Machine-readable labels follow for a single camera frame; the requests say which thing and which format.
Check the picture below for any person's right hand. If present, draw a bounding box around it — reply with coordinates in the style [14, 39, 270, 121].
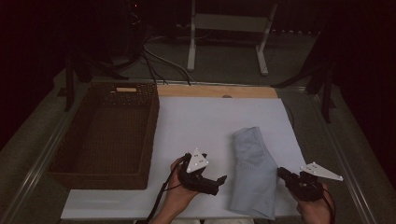
[293, 182, 336, 224]

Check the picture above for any white metal stand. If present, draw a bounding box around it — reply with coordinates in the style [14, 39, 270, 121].
[186, 0, 279, 77]

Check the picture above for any person's left hand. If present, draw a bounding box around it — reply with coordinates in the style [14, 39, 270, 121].
[159, 156, 201, 217]

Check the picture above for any dark equipment with red light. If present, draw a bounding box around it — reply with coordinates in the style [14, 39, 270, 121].
[90, 0, 148, 63]

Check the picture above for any white table board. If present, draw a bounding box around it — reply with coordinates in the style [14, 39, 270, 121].
[60, 96, 325, 221]

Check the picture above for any brown wicker basket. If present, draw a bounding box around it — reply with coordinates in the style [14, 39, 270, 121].
[46, 82, 161, 190]

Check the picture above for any left hand-held gripper cable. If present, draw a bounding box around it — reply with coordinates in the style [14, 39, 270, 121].
[143, 157, 188, 224]

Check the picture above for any hand-held gripper cable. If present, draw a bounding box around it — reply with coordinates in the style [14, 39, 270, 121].
[320, 186, 338, 224]
[143, 157, 188, 224]

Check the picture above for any metal floor rail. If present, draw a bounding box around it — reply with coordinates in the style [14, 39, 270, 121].
[90, 77, 307, 93]
[306, 87, 379, 224]
[0, 80, 92, 224]

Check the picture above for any black floor cable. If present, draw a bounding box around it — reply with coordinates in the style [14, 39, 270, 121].
[140, 50, 170, 86]

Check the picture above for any light blue shirt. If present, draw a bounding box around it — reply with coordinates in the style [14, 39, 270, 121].
[228, 125, 279, 221]

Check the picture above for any black tripod stand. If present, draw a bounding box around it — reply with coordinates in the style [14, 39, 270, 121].
[57, 52, 130, 113]
[270, 31, 338, 124]

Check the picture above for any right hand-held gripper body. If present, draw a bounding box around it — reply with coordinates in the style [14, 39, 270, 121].
[284, 161, 345, 203]

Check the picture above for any grey floor cable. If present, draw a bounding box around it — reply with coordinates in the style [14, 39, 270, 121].
[142, 35, 196, 84]

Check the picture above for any right hand-held gripper cable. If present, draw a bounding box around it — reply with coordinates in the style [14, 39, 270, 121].
[320, 186, 338, 224]

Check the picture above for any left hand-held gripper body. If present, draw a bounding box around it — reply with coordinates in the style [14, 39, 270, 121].
[177, 147, 221, 197]

